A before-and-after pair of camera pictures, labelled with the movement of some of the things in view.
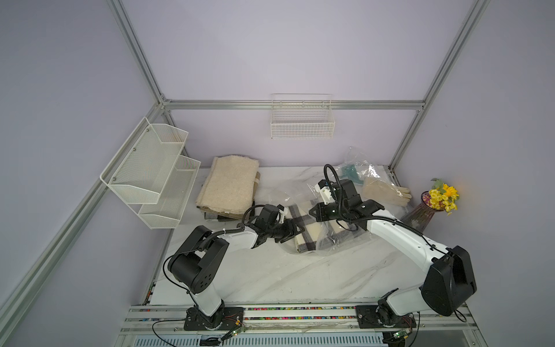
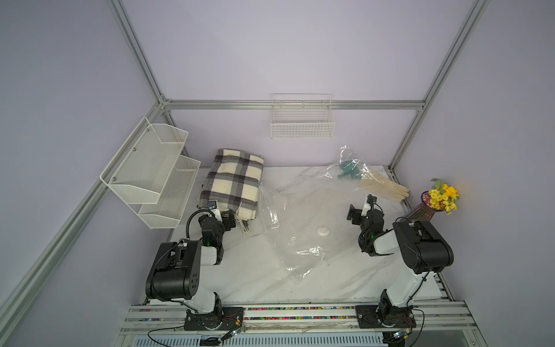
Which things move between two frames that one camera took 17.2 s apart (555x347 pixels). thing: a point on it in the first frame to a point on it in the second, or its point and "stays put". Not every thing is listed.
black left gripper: [290, 230] to [225, 221]
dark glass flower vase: [420, 215] stays put
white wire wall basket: [302, 116] stays put
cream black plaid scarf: [320, 235] to [233, 181]
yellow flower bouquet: [441, 196] stays put
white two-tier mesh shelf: [151, 175] stays put
